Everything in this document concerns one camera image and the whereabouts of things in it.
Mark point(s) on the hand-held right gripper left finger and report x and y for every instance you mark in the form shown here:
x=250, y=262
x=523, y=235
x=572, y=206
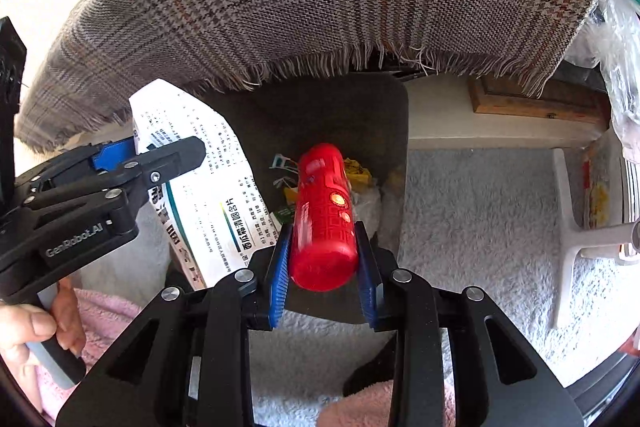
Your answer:
x=280, y=277

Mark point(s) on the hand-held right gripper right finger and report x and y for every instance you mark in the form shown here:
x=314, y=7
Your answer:
x=367, y=277

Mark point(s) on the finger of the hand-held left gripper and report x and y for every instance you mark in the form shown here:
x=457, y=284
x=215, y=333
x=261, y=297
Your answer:
x=112, y=155
x=175, y=154

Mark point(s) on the white printed medicine box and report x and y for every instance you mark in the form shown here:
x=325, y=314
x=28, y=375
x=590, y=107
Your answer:
x=200, y=187

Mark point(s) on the red plastic bottle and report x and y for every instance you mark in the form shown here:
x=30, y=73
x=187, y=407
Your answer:
x=322, y=217

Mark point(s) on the black trash bin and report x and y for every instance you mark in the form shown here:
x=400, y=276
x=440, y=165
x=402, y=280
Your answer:
x=280, y=117

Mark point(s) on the person's left hand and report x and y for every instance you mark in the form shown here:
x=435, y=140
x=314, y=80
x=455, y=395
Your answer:
x=25, y=327

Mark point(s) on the pink fleece clothing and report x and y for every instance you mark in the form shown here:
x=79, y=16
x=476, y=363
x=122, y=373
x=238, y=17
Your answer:
x=107, y=322

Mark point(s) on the white plastic stool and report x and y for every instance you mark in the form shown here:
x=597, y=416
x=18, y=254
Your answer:
x=567, y=232

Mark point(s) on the red yellow printed packet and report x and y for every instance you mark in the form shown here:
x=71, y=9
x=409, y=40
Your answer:
x=597, y=197

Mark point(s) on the clear plastic bags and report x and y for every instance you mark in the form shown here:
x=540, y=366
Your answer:
x=620, y=57

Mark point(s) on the wooden table frame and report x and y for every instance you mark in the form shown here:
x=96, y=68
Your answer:
x=540, y=99

